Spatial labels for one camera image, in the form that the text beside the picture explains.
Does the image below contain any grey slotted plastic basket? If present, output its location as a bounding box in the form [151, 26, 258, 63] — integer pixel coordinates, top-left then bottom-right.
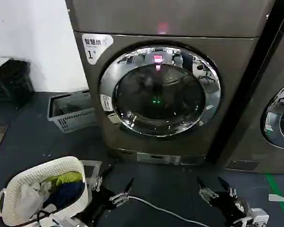
[46, 89, 98, 134]

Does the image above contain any white cable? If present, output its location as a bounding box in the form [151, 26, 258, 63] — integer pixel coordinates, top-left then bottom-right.
[126, 193, 225, 223]

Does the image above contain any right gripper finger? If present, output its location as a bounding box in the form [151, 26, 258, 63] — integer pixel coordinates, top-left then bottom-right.
[196, 176, 219, 203]
[217, 176, 239, 199]

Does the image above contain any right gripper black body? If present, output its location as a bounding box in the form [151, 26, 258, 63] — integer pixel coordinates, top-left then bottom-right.
[210, 192, 250, 220]

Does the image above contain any small white door sticker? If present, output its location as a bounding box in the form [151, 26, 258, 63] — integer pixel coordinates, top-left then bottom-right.
[100, 94, 114, 112]

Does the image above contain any dryer bottom filter panel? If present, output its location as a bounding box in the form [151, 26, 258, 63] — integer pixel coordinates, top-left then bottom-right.
[136, 152, 182, 166]

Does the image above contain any white number label sticker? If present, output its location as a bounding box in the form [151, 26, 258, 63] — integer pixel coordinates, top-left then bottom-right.
[81, 33, 115, 66]

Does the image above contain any white paper scrap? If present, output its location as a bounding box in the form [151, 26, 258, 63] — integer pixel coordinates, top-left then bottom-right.
[268, 193, 284, 202]

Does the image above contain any dark blue garment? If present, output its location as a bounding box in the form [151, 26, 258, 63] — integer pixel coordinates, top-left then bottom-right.
[44, 182, 85, 209]

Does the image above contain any green floor tape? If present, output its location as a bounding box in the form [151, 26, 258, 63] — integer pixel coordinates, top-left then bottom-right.
[266, 174, 284, 220]

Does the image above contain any grey dryer with number label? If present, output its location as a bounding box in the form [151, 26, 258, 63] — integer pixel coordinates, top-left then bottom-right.
[65, 0, 276, 166]

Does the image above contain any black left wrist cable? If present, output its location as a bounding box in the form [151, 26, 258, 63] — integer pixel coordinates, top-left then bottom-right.
[35, 209, 53, 227]

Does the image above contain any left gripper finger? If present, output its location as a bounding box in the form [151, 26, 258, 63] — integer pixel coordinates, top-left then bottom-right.
[108, 177, 135, 205]
[92, 165, 115, 192]

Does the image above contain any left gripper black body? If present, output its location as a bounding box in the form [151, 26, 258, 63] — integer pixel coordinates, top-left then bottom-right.
[81, 186, 117, 219]

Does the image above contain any yellow-green garment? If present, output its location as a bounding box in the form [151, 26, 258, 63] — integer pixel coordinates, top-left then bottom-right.
[44, 171, 83, 187]

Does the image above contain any white garment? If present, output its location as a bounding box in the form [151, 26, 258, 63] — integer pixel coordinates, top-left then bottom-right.
[18, 182, 53, 213]

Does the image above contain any white perforated laundry basket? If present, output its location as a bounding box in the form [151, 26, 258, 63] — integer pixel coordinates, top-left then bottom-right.
[0, 156, 102, 227]

